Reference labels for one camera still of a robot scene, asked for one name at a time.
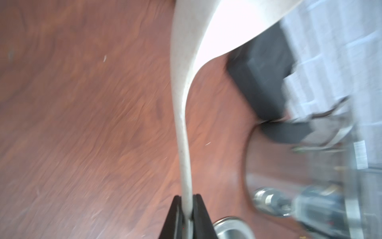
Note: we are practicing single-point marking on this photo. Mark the cream plastic ladle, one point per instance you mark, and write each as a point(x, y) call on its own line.
point(202, 31)

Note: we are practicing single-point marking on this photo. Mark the stainless steel stock pot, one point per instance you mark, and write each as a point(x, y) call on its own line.
point(314, 175)

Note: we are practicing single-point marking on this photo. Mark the black plastic tool case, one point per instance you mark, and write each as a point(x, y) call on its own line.
point(259, 68)

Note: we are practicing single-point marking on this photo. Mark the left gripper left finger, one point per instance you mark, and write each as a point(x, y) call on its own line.
point(172, 228)

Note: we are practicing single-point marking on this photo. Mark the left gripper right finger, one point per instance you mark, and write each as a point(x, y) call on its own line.
point(203, 226)

